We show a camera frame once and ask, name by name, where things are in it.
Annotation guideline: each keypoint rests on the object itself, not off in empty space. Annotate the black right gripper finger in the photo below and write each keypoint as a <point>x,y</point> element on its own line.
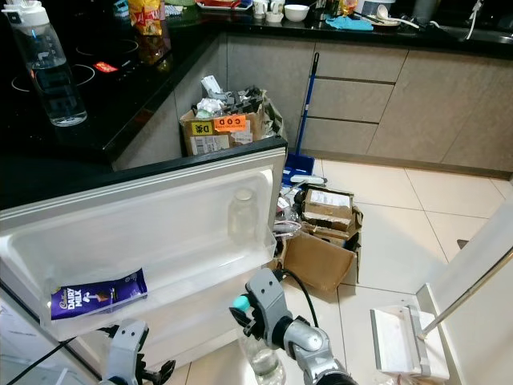
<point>255,302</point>
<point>244,322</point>

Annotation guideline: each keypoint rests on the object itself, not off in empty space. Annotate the clear bottle with turquoise cap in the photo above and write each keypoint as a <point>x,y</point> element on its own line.
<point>264,365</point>

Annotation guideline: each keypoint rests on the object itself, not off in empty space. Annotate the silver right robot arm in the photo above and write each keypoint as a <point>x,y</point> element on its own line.
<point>313,341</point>

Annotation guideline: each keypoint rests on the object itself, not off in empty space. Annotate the plain brown cardboard box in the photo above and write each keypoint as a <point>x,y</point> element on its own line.
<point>317,261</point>

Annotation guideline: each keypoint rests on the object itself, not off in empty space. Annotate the purple chocolate bar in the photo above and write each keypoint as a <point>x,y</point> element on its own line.
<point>96,295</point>

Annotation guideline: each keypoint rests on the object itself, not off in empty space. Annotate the cardboard box with white label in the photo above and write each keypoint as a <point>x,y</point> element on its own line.
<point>329,207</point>

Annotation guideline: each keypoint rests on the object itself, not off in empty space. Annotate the white plastic rack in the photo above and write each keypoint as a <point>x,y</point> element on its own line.
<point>397,341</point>

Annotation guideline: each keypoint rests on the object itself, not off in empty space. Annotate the cardboard box with orange label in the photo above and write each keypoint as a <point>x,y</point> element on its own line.
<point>216,136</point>

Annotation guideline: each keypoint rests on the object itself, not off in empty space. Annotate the grey counter base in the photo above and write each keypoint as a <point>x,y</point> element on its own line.
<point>152,140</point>

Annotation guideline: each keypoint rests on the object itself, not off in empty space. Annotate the black kitchen countertop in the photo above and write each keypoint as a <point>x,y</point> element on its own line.
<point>48,160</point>

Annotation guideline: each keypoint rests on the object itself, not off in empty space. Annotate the beige drawer cabinet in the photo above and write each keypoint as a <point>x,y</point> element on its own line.
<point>409,104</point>

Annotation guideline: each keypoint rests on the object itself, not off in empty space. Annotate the black induction cooktop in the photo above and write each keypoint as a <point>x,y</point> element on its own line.
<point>120,56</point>

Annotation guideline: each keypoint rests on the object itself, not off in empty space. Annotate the white ceramic bowl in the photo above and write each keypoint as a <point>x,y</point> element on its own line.
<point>296,13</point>

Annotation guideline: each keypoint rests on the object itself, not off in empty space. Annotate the white ceramic cup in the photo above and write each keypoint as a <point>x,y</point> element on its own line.
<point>261,8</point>

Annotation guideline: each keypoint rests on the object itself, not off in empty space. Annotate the teal cloth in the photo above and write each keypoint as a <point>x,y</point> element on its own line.
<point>354,22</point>

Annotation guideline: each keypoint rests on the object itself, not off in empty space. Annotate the red tray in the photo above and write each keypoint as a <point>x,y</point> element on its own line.
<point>224,4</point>

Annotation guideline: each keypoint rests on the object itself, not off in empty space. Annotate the yellow red snack bag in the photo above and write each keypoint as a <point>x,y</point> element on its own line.
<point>146,16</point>

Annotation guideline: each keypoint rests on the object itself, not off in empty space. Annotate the plate with spoon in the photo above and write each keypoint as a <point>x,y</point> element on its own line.
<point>381,20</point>

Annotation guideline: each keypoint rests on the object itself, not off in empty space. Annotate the clear water bottle white lid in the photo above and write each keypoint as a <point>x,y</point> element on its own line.
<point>48,72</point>

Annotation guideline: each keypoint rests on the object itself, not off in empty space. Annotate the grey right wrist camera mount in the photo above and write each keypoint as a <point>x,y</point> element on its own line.
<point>266,290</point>

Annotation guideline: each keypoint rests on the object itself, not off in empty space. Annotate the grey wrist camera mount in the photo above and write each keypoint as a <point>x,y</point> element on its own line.
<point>127,353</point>
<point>266,290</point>

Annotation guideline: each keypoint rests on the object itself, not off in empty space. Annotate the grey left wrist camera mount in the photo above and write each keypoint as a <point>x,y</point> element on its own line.
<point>127,353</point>

